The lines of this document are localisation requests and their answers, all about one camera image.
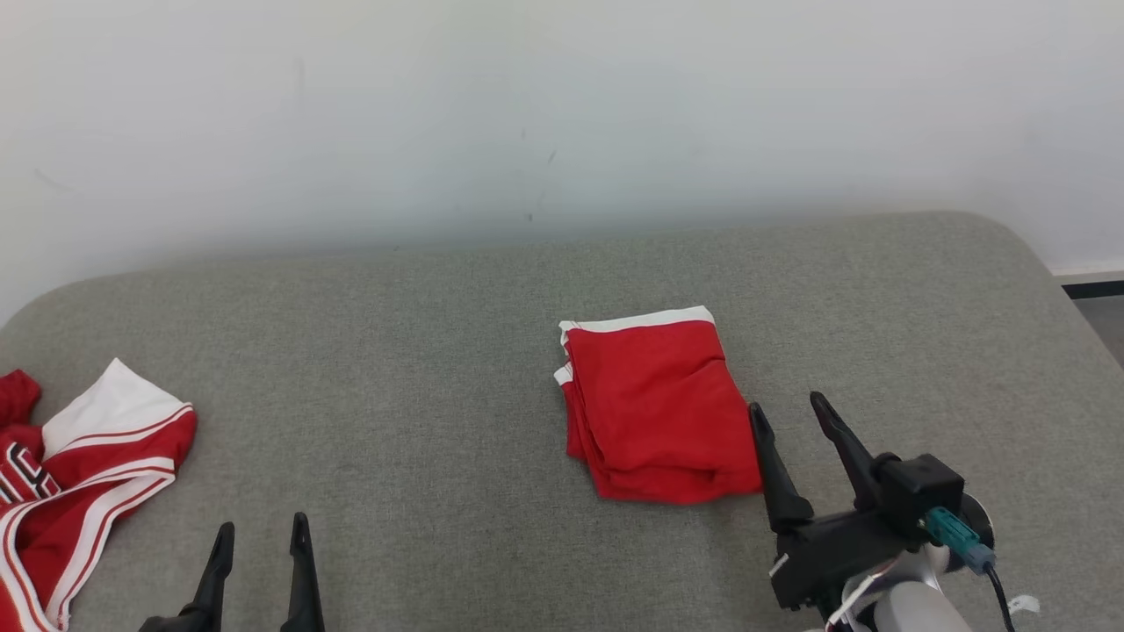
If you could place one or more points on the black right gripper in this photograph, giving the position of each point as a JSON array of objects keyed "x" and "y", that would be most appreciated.
[{"x": 834, "y": 553}]

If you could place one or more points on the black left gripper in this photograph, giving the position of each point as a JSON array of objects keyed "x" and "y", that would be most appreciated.
[{"x": 165, "y": 625}]

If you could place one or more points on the red shorts with white trim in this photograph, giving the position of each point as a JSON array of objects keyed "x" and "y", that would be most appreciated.
[{"x": 659, "y": 412}]

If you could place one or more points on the red basketball jersey with lettering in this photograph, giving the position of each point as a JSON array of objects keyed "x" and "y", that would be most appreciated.
[{"x": 97, "y": 474}]

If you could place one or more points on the black and white baseboard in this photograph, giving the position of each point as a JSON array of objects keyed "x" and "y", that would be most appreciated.
[{"x": 1093, "y": 285}]

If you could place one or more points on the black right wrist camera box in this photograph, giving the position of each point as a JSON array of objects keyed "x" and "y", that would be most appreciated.
[{"x": 918, "y": 487}]

